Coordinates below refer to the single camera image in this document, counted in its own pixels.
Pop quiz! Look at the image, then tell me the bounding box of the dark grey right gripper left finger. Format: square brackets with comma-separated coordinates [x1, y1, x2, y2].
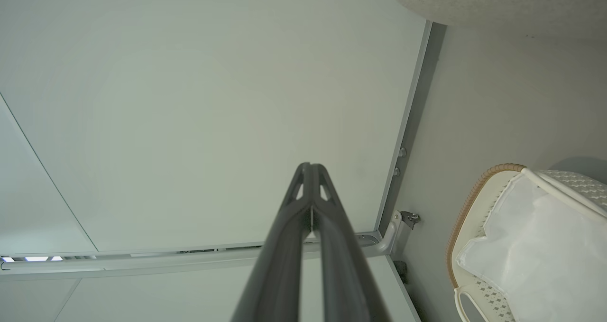
[231, 162, 313, 322]

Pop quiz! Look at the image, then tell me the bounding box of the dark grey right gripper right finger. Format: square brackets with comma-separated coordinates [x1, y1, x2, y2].
[311, 163, 391, 322]

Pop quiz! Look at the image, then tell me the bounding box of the white woven laundry basket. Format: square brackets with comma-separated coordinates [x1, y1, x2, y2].
[445, 163, 607, 322]

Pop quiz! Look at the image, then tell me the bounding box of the white basket liner cloth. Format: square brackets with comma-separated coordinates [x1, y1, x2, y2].
[455, 172, 607, 322]

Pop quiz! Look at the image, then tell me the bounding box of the small black caster clip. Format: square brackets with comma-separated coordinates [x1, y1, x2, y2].
[400, 210, 422, 231]

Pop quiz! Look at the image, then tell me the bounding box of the grey partition foot bracket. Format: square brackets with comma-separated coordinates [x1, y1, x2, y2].
[357, 210, 405, 257]

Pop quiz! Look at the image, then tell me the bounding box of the grey partition corner post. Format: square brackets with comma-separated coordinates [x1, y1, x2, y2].
[0, 231, 382, 281]

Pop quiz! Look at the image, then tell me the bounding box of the grey aluminium partition rail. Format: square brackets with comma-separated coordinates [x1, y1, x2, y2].
[374, 20, 447, 235]

